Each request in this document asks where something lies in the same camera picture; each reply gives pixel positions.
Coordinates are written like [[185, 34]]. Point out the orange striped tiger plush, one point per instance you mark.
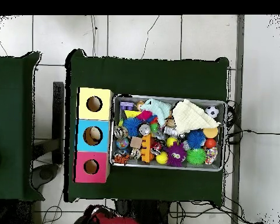
[[121, 159]]

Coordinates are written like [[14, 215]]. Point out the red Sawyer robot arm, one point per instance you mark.
[[112, 220]]

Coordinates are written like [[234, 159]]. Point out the shallow metal mesh bin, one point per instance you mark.
[[200, 102]]

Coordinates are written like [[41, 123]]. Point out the blue spiky rubber ball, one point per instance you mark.
[[131, 126], [196, 138]]

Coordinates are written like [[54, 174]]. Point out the yellow cheese wedge toy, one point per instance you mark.
[[131, 113]]

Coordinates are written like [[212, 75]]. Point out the mint knitted cloth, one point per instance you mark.
[[158, 108]]

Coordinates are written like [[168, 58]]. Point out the orange building block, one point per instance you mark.
[[147, 148]]

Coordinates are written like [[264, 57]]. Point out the purple spiky monster toy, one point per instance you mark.
[[176, 154]]

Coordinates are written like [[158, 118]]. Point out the dark green table cloth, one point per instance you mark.
[[142, 74]]

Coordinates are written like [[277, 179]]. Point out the cream knitted cloth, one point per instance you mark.
[[191, 116]]

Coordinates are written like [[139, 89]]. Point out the green spiky rubber ball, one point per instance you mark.
[[196, 156]]

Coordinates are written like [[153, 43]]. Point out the small soccer ball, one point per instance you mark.
[[211, 111]]

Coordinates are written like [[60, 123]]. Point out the orange rubber ball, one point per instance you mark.
[[210, 143]]

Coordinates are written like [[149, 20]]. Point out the green cloth side table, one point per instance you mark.
[[9, 128]]

